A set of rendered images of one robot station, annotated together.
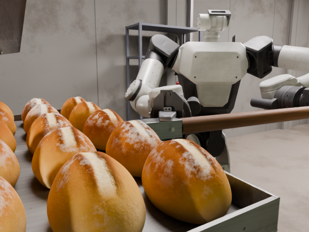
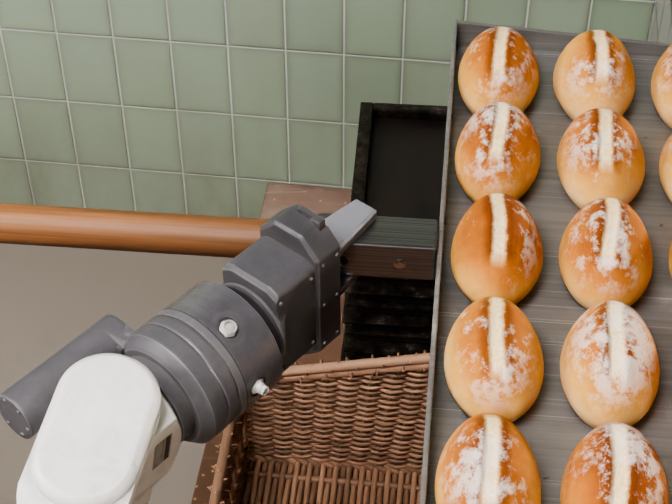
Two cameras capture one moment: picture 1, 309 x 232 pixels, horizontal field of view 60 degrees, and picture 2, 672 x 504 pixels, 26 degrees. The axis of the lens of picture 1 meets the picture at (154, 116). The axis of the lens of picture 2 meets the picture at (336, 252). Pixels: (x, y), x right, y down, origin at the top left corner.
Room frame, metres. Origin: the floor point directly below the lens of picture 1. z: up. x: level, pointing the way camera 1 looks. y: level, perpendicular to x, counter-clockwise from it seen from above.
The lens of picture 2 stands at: (1.09, 0.40, 1.93)
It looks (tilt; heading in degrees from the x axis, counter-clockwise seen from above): 44 degrees down; 214
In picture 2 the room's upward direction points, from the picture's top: straight up
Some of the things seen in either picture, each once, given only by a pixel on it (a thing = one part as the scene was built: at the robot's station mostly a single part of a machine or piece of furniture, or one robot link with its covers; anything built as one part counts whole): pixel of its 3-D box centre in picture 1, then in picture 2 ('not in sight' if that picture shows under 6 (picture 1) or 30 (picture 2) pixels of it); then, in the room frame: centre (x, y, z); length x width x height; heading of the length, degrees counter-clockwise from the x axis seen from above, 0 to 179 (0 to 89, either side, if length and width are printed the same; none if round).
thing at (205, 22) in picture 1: (210, 25); not in sight; (1.14, -0.23, 1.47); 0.10 x 0.07 x 0.09; 93
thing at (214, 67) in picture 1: (206, 75); not in sight; (1.20, -0.23, 1.27); 0.34 x 0.30 x 0.36; 93
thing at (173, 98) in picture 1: (168, 118); (257, 321); (0.55, -0.03, 1.19); 0.12 x 0.10 x 0.13; 173
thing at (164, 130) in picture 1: (155, 129); (375, 246); (0.45, 0.00, 1.19); 0.09 x 0.04 x 0.03; 118
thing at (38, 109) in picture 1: (43, 119); (611, 355); (0.46, 0.19, 1.21); 0.10 x 0.07 x 0.05; 26
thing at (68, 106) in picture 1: (76, 108); (488, 476); (0.59, 0.17, 1.21); 0.10 x 0.07 x 0.05; 31
